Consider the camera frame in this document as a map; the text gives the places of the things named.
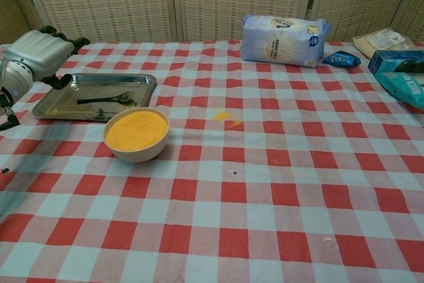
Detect woven folding screen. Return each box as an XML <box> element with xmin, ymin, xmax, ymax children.
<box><xmin>0</xmin><ymin>0</ymin><xmax>424</xmax><ymax>47</ymax></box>

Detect blue cookie box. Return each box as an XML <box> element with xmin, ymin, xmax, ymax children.
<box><xmin>367</xmin><ymin>49</ymin><xmax>424</xmax><ymax>75</ymax></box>

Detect yellow bowl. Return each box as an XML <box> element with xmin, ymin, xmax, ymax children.
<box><xmin>103</xmin><ymin>107</ymin><xmax>170</xmax><ymax>164</ymax></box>

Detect red white checkered tablecloth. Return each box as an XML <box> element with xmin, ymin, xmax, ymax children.
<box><xmin>0</xmin><ymin>39</ymin><xmax>424</xmax><ymax>283</ymax></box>

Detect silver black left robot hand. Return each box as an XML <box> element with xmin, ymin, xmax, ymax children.
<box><xmin>5</xmin><ymin>25</ymin><xmax>91</xmax><ymax>90</ymax></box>

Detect teal snack bag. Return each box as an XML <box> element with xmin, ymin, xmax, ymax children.
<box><xmin>375</xmin><ymin>71</ymin><xmax>424</xmax><ymax>110</ymax></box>

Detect clear bag of beige food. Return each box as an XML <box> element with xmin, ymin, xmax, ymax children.
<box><xmin>352</xmin><ymin>27</ymin><xmax>417</xmax><ymax>60</ymax></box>

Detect rectangular steel tray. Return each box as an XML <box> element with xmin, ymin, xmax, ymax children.
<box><xmin>32</xmin><ymin>72</ymin><xmax>158</xmax><ymax>123</ymax></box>

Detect metal spoon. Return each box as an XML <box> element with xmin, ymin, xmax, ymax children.
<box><xmin>76</xmin><ymin>91</ymin><xmax>135</xmax><ymax>105</ymax></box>

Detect small blue snack packet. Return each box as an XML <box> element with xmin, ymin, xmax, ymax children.
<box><xmin>322</xmin><ymin>50</ymin><xmax>362</xmax><ymax>68</ymax></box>

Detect pale blue flour bag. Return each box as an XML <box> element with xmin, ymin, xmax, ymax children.
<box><xmin>241</xmin><ymin>13</ymin><xmax>337</xmax><ymax>68</ymax></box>

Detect spilled yellow powder patch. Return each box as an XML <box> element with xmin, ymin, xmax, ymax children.
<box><xmin>211</xmin><ymin>111</ymin><xmax>243</xmax><ymax>129</ymax></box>

